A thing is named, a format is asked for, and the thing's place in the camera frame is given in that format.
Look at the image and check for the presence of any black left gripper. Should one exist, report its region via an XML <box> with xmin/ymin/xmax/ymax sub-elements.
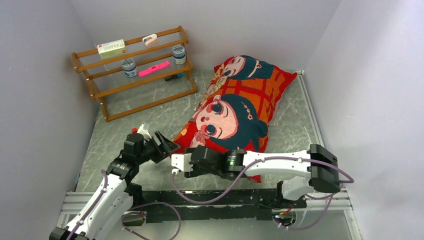
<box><xmin>135</xmin><ymin>130</ymin><xmax>180</xmax><ymax>164</ymax></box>

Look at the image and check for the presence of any pink red patterned pillowcase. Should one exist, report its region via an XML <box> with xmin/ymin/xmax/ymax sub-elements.
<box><xmin>172</xmin><ymin>55</ymin><xmax>298</xmax><ymax>184</ymax></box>

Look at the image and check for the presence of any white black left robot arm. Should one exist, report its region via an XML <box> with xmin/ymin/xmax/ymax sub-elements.
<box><xmin>48</xmin><ymin>131</ymin><xmax>180</xmax><ymax>240</ymax></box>

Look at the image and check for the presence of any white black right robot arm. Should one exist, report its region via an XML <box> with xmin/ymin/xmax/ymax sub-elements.
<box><xmin>171</xmin><ymin>144</ymin><xmax>341</xmax><ymax>208</ymax></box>

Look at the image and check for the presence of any black blue marker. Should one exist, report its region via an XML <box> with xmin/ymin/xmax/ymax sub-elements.
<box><xmin>164</xmin><ymin>72</ymin><xmax>184</xmax><ymax>82</ymax></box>

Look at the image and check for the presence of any wooden shelf rack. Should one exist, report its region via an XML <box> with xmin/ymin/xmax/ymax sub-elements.
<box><xmin>71</xmin><ymin>25</ymin><xmax>198</xmax><ymax>122</ymax></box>

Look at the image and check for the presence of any blue white jar left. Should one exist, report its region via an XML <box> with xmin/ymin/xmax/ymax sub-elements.
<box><xmin>121</xmin><ymin>57</ymin><xmax>138</xmax><ymax>78</ymax></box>

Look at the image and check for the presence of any blue white jar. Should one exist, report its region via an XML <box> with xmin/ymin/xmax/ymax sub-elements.
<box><xmin>121</xmin><ymin>57</ymin><xmax>138</xmax><ymax>78</ymax></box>
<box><xmin>172</xmin><ymin>44</ymin><xmax>186</xmax><ymax>65</ymax></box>

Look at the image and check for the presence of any pink highlighter marker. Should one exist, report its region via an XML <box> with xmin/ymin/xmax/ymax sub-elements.
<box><xmin>138</xmin><ymin>60</ymin><xmax>170</xmax><ymax>77</ymax></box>

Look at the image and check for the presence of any blue white jar right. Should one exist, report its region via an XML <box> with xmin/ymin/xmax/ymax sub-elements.
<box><xmin>172</xmin><ymin>44</ymin><xmax>186</xmax><ymax>65</ymax></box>

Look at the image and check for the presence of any white green box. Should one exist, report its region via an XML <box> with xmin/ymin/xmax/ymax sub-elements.
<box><xmin>96</xmin><ymin>39</ymin><xmax>127</xmax><ymax>60</ymax></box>

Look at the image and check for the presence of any pink white tape dispenser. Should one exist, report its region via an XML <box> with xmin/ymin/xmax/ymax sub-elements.
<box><xmin>142</xmin><ymin>33</ymin><xmax>158</xmax><ymax>47</ymax></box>

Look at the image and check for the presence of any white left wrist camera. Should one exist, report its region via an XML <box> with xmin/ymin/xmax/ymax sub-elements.
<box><xmin>131</xmin><ymin>122</ymin><xmax>152</xmax><ymax>141</ymax></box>

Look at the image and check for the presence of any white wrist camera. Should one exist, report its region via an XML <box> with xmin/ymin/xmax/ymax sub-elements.
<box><xmin>131</xmin><ymin>122</ymin><xmax>152</xmax><ymax>141</ymax></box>
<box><xmin>170</xmin><ymin>153</ymin><xmax>193</xmax><ymax>174</ymax></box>

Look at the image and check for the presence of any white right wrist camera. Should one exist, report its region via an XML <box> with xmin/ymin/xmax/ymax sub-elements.
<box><xmin>170</xmin><ymin>153</ymin><xmax>193</xmax><ymax>174</ymax></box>

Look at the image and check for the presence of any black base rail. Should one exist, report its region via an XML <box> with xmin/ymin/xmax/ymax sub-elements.
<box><xmin>129</xmin><ymin>188</ymin><xmax>307</xmax><ymax>223</ymax></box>

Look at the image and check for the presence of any aluminium frame rail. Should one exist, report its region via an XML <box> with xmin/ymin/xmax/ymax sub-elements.
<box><xmin>56</xmin><ymin>188</ymin><xmax>363</xmax><ymax>240</ymax></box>

